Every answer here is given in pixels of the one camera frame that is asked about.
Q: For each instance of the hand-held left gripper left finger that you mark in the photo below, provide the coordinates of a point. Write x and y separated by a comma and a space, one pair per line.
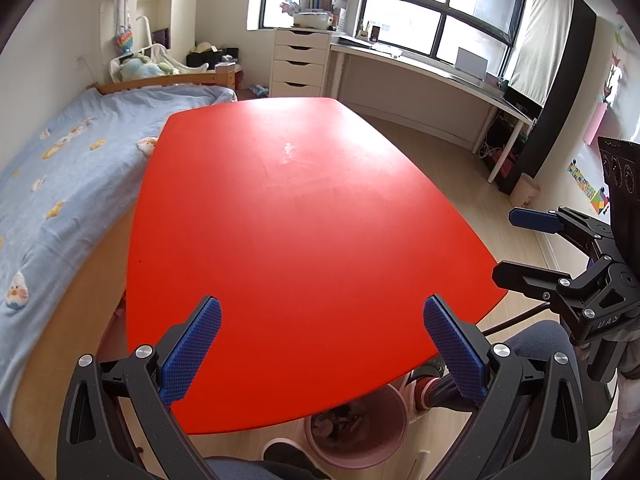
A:
192, 347

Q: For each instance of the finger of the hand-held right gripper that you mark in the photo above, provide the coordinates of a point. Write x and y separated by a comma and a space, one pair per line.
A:
530, 280
532, 220

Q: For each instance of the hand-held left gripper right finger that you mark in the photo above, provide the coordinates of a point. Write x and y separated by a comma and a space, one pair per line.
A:
455, 347

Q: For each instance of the pink trash bin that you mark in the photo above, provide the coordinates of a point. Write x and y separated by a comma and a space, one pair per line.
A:
380, 410

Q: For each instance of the small cream bin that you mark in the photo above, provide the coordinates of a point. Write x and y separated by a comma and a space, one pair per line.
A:
527, 190

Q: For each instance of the black chair base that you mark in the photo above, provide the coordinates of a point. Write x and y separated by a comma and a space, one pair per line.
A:
515, 320

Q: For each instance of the striped sock with black slipper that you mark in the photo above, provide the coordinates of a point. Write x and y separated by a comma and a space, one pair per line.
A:
425, 390

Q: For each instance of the person's right leg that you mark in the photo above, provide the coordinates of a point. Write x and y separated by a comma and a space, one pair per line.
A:
540, 340

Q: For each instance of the person's leg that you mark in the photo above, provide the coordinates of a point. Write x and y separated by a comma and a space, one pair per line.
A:
540, 340
280, 462

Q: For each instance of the pink paper sheet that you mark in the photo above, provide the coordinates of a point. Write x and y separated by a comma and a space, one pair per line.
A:
596, 122

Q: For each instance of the tall black panel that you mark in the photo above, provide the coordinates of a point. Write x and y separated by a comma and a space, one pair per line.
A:
565, 95

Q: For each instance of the person's left leg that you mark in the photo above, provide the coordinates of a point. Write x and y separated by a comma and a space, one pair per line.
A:
280, 462

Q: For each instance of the white hanging cloth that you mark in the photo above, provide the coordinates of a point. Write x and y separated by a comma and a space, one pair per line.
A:
542, 45

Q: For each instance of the white desk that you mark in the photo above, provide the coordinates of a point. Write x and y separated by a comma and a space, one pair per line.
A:
430, 67

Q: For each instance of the light blue printed blanket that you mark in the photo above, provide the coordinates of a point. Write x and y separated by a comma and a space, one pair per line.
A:
65, 175

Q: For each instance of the white drawer unit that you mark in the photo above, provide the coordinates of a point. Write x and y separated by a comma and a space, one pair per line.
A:
300, 65

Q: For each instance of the pile of plush toys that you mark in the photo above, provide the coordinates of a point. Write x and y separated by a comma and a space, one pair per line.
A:
140, 67

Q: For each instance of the black bag with hat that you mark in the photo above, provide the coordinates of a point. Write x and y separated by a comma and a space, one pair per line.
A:
210, 57

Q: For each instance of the white pot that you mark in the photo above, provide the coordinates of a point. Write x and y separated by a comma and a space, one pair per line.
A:
312, 21

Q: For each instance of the row of books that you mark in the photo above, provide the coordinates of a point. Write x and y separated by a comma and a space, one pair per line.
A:
322, 0

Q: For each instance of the rainbow pop toy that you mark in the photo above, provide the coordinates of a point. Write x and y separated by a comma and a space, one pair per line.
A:
125, 42

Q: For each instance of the colourful wall puzzle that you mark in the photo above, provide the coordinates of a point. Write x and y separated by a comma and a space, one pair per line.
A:
587, 185

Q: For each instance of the wooden bed frame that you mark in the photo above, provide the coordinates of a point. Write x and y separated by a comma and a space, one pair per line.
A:
165, 80

